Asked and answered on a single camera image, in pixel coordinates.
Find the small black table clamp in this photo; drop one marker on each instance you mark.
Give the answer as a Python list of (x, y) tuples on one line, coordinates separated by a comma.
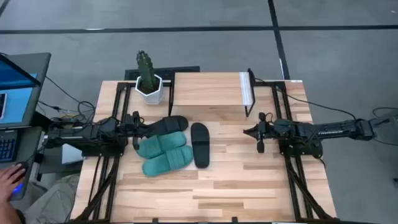
[(155, 220), (234, 220)]

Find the person's leg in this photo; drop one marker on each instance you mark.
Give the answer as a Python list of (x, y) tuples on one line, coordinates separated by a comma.
[(53, 202)]

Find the person's forearm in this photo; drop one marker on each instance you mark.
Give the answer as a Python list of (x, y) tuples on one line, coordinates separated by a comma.
[(6, 214)]

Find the wooden shelf with black legs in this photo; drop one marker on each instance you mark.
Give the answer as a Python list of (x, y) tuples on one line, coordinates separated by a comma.
[(205, 88)]

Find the black rubber slide sandal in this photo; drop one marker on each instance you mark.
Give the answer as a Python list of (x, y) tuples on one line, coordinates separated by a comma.
[(200, 146), (175, 124)]

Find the person's hand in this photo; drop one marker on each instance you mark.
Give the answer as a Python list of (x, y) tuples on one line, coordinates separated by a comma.
[(9, 180)]

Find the black computer mouse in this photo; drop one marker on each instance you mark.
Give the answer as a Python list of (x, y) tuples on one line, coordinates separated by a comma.
[(19, 188)]

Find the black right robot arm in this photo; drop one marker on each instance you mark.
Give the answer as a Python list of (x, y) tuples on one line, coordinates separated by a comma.
[(329, 129)]

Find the teal rubber slide sandal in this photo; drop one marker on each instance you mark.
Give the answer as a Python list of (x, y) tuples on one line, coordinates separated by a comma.
[(161, 143), (168, 161)]

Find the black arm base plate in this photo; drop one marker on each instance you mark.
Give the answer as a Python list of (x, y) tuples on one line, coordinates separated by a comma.
[(102, 153), (314, 152)]

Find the black keyboard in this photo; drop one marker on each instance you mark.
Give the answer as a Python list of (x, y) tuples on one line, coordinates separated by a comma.
[(7, 147)]

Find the grey floor bracket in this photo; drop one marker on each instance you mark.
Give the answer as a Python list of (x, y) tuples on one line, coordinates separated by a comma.
[(388, 123)]

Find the black aluminium rail frame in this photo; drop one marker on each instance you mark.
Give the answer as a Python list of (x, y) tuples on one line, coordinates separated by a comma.
[(124, 84), (278, 83)]

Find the grey laptop with blue screen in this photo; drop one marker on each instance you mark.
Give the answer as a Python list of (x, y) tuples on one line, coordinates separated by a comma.
[(18, 105)]

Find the white hexagonal plant pot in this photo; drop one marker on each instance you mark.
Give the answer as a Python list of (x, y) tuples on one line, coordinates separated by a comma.
[(154, 98)]

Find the white box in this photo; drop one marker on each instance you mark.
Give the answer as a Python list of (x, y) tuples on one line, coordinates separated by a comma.
[(71, 155)]

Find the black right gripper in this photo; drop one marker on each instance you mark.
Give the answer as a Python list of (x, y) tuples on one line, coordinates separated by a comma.
[(270, 132)]

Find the green cactus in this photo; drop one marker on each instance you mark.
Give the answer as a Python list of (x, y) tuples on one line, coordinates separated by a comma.
[(145, 71)]

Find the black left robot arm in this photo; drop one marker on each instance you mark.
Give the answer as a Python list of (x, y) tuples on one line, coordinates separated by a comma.
[(102, 130)]

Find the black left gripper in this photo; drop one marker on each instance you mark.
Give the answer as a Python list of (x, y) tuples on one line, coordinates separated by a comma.
[(127, 130)]

